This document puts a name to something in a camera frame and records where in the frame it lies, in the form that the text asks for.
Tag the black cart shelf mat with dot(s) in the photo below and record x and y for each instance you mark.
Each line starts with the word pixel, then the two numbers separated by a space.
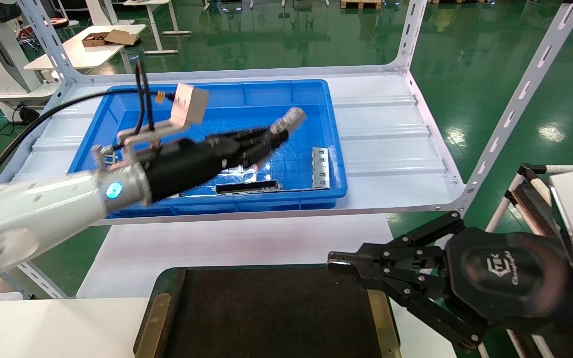
pixel 535 209

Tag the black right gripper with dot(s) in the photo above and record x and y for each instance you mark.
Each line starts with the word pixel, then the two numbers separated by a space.
pixel 505 273

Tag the white metal shelf rack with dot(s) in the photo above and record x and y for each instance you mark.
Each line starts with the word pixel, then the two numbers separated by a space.
pixel 391 149

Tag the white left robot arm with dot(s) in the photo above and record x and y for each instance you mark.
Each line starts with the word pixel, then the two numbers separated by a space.
pixel 33 214

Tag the perforated silver metal bracket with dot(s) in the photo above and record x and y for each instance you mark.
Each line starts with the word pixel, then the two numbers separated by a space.
pixel 320 166

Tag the white table with box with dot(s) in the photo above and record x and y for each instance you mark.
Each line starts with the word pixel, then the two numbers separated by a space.
pixel 77 54

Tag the wooden pallet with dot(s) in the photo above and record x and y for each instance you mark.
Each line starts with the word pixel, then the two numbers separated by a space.
pixel 361 4

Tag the black container with brass edges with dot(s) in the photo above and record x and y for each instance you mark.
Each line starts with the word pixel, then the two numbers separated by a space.
pixel 266 318

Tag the silver camera mount bracket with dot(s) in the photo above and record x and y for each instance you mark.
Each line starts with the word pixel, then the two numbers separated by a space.
pixel 152 132

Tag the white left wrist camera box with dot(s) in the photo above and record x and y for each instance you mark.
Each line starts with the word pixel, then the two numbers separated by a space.
pixel 189 104

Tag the white desk with legs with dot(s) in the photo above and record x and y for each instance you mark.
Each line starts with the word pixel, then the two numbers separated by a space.
pixel 154 25

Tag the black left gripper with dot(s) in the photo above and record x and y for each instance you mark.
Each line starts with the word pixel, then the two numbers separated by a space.
pixel 187 164

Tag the flat open cardboard box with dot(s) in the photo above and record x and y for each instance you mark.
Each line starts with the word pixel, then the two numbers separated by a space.
pixel 120 36

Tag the white machine pedestal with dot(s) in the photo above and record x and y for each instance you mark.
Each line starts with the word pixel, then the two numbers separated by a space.
pixel 3 59

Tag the long metal channel part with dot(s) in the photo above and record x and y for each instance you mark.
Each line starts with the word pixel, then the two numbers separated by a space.
pixel 246 188

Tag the blue plastic bin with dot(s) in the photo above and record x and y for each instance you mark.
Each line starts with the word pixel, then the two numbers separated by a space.
pixel 246 99

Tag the white tube frame cart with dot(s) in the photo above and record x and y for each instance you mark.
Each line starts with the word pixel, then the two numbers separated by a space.
pixel 503 209

